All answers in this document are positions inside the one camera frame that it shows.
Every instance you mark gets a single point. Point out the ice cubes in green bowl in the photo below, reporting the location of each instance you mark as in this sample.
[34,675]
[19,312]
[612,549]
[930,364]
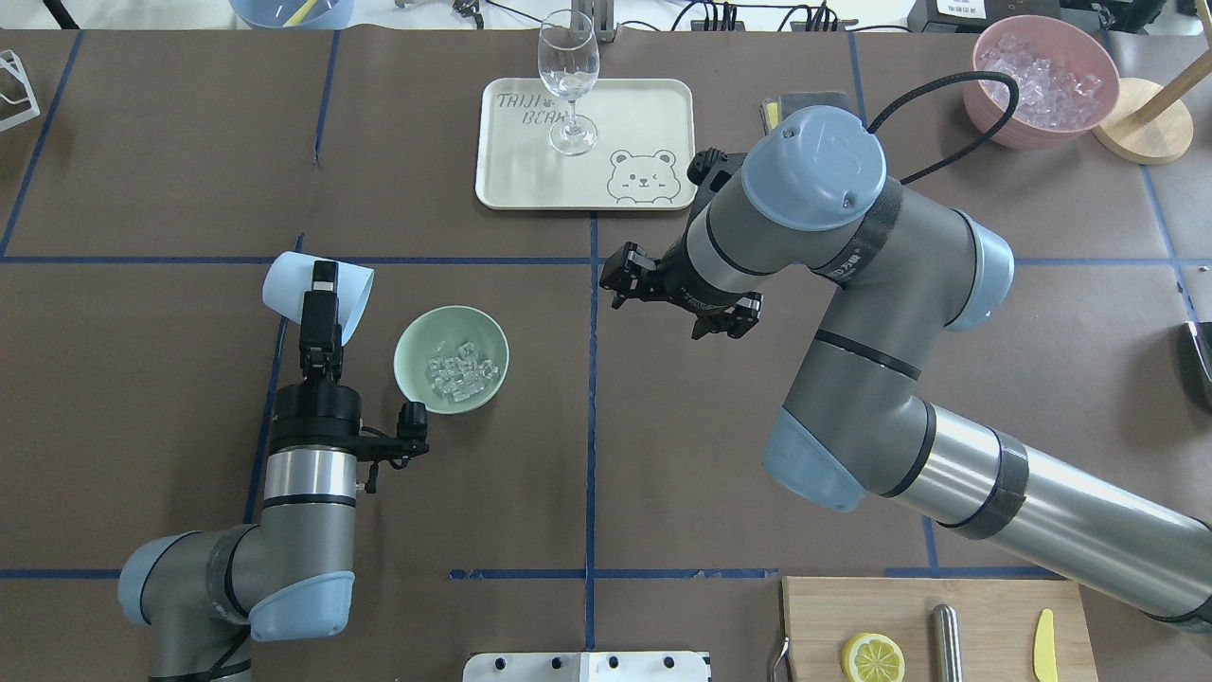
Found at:
[460,372]

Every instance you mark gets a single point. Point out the wooden stand with box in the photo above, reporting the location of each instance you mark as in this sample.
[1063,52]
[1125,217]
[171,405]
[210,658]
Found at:
[1149,124]

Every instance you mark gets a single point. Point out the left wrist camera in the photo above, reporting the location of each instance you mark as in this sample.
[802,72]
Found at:
[398,450]

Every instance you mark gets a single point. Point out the light blue cup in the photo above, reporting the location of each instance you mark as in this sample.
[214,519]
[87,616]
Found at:
[290,276]

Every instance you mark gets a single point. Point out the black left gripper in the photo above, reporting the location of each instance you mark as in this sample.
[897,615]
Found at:
[316,409]

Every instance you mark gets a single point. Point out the pink bowl with ice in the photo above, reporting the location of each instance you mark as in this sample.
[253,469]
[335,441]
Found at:
[1067,83]

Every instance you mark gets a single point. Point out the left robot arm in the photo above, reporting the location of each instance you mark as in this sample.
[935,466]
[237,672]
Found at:
[209,596]

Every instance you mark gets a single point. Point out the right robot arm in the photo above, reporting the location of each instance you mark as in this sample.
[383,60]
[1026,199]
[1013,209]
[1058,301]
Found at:
[816,191]

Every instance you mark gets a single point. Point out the blue bowl with fork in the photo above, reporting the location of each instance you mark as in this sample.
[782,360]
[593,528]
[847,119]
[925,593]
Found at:
[294,15]

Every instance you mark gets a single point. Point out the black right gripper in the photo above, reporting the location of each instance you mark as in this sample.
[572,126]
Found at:
[678,287]

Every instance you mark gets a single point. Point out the lemon half slice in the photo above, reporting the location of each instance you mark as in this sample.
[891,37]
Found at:
[870,656]

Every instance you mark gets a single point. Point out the cream bear tray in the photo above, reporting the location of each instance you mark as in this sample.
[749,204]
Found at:
[644,139]

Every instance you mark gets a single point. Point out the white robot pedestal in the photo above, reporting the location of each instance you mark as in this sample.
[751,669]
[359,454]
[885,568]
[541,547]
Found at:
[658,665]

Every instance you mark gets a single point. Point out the steel muddler black cap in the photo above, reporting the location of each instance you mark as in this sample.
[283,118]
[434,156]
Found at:
[947,655]

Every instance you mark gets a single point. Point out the yellow plastic knife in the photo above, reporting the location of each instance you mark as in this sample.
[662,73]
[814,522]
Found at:
[1045,663]

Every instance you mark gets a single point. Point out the grey yellow cloth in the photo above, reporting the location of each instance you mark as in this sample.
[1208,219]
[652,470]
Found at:
[775,109]

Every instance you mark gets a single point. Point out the clear wine glass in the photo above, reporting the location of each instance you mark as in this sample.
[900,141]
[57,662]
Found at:
[568,59]

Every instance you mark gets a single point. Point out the green bowl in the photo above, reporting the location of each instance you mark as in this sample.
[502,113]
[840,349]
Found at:
[456,323]

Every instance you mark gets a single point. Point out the white wire cup rack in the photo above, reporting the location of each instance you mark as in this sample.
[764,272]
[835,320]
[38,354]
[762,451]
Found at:
[18,100]

